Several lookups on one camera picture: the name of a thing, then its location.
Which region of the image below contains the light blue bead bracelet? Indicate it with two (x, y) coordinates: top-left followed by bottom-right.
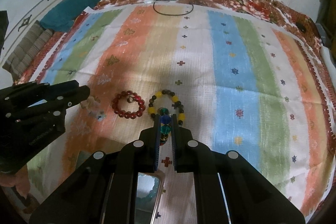
(136, 178), (158, 204)

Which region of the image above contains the white shell bracelet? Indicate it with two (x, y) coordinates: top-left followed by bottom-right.
(80, 95), (107, 122)

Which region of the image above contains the yellow black bead bracelet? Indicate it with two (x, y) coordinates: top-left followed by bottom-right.
(147, 89), (186, 126)

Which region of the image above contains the white headboard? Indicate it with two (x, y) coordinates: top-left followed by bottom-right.
(1, 0), (62, 65)

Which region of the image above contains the person's left hand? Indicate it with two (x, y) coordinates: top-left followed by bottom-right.
(0, 165), (31, 199)

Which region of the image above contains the striped colourful cloth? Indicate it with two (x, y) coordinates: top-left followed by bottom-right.
(28, 5), (335, 220)

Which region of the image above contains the small black object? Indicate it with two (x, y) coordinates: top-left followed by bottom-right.
(295, 22), (306, 34)

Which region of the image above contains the red bead bracelet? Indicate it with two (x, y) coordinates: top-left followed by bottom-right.
(112, 90), (146, 119)

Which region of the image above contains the silver metal tin box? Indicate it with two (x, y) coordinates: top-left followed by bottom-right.
(134, 170), (165, 224)

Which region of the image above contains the striped brown cushion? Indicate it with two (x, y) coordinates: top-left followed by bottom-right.
(2, 20), (54, 81)

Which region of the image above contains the green blue crystal bracelet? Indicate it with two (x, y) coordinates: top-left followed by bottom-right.
(158, 107), (173, 146)

